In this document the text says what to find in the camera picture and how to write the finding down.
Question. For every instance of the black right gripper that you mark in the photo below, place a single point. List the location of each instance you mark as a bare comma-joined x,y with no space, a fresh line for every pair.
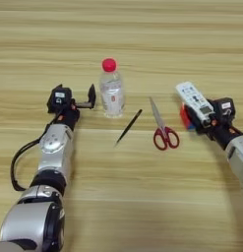
223,134

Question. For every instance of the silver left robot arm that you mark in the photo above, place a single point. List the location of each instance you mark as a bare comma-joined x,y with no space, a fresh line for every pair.
53,154

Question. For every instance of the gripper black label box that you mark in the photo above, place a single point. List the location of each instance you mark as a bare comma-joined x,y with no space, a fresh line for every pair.
224,110
59,101

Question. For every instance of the clear bottle with red cap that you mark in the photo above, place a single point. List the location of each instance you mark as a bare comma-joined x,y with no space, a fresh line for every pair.
111,95

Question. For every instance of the black pen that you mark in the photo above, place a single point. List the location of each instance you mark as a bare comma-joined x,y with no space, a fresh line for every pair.
129,126

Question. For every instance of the white remote control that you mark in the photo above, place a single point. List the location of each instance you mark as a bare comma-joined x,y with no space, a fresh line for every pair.
193,98

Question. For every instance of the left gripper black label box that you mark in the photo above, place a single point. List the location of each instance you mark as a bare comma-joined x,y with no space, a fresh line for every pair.
59,101

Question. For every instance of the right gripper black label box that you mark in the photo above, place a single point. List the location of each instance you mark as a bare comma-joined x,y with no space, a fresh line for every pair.
224,110

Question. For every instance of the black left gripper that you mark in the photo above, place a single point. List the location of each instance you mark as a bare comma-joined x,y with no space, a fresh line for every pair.
68,119

